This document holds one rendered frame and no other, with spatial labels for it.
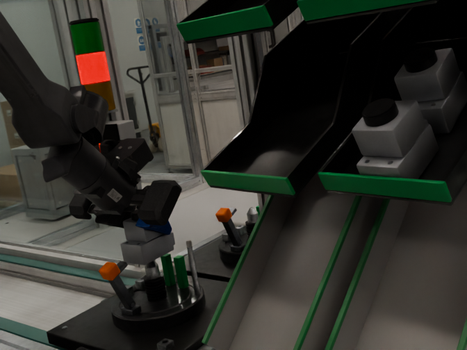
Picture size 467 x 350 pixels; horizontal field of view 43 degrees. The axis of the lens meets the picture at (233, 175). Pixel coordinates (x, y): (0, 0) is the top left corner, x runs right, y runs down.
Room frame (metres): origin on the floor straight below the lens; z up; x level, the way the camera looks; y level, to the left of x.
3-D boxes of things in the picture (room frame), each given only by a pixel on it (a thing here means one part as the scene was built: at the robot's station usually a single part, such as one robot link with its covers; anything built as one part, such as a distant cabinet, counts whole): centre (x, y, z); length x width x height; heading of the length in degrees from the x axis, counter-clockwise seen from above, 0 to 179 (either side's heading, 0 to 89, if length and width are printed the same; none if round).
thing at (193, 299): (0.84, 0.14, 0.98); 0.14 x 0.14 x 0.02
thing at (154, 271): (0.84, 0.14, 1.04); 0.02 x 0.02 x 0.03
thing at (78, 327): (0.84, 0.14, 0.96); 0.24 x 0.24 x 0.02; 50
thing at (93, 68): (1.05, 0.21, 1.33); 0.05 x 0.05 x 0.05
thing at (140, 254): (0.85, 0.13, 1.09); 0.08 x 0.04 x 0.07; 141
